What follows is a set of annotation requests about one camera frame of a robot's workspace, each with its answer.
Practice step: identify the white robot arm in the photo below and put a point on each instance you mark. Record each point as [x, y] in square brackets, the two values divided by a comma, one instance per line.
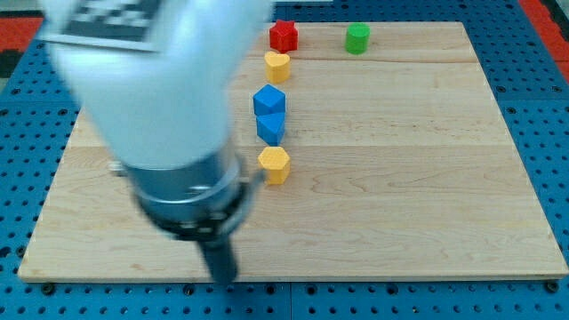
[154, 77]

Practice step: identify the red star block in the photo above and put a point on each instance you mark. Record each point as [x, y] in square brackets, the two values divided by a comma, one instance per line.
[284, 36]

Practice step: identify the yellow hexagon block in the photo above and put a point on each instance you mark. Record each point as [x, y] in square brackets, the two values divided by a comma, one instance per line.
[276, 163]

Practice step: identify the blue triangle block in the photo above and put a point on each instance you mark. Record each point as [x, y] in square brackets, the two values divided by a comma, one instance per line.
[271, 128]

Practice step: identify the blue cube block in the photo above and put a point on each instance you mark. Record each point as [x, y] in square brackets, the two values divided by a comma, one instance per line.
[268, 100]

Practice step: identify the yellow heart block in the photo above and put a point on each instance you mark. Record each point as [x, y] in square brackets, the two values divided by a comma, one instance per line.
[277, 67]

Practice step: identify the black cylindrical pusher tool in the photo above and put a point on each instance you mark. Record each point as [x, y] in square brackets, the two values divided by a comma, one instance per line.
[220, 260]

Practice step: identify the green cylinder block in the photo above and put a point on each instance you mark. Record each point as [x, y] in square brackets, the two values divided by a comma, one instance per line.
[357, 37]

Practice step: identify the black white fiducial marker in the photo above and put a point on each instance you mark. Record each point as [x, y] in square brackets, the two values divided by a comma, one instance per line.
[135, 25]

